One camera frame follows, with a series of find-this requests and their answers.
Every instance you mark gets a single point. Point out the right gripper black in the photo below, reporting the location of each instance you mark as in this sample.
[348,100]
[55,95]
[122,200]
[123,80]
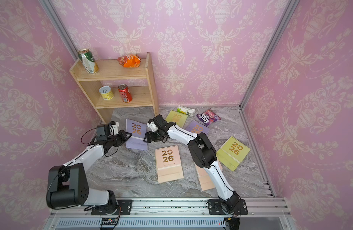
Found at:
[150,137]

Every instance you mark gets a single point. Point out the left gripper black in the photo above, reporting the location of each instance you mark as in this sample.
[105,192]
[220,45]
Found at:
[123,134]

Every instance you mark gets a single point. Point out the purple calendar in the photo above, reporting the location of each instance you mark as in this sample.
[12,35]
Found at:
[138,130]
[196,127]

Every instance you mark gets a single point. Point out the pink calendar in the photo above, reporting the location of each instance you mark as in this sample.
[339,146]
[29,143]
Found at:
[168,164]
[204,179]

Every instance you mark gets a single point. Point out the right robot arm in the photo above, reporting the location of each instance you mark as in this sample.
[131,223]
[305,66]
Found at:
[203,154]

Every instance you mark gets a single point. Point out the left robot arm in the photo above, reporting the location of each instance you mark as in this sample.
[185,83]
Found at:
[67,184]

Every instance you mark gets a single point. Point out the green calendar back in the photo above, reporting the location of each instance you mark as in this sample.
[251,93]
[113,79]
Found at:
[176,117]

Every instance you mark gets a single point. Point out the green calendar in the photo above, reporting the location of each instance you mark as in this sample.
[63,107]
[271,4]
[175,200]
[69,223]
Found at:
[232,153]
[176,117]

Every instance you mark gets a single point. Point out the wooden two-tier shelf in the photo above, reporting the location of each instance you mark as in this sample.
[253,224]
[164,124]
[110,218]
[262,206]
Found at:
[110,70]

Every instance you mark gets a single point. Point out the red soda can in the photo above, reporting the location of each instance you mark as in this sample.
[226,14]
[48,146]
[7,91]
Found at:
[125,93]

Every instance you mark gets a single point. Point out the yellow tin can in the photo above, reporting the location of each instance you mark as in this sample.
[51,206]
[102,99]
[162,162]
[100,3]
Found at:
[106,93]

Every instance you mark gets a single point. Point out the green juice carton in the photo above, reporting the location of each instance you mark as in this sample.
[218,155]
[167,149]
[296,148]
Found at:
[185,110]

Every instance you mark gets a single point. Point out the purple snack bag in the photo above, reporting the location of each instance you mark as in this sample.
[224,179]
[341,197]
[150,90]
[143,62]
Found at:
[208,117]

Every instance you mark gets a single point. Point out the orange snack bag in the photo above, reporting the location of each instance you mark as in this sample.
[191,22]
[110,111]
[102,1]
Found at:
[129,61]

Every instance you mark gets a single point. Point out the black electronics box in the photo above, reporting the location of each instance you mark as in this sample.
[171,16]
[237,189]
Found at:
[108,223]

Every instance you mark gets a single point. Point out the green calendar far right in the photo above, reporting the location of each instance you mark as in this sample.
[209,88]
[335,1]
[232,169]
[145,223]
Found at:
[232,153]

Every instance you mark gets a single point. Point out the green and white can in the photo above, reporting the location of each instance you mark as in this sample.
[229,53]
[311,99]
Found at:
[88,61]

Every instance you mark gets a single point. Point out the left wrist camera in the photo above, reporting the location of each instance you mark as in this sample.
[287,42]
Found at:
[113,128]

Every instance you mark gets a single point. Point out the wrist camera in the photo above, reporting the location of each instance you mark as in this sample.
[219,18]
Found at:
[113,128]
[151,124]

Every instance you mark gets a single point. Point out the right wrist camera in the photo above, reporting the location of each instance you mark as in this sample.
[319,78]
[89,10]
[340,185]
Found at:
[151,124]

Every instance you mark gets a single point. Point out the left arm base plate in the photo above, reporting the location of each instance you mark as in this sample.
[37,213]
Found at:
[122,208]

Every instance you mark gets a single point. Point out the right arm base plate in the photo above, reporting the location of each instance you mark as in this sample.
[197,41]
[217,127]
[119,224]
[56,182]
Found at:
[220,207]

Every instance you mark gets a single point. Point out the aluminium mounting rail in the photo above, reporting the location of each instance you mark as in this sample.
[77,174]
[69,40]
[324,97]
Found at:
[268,213]

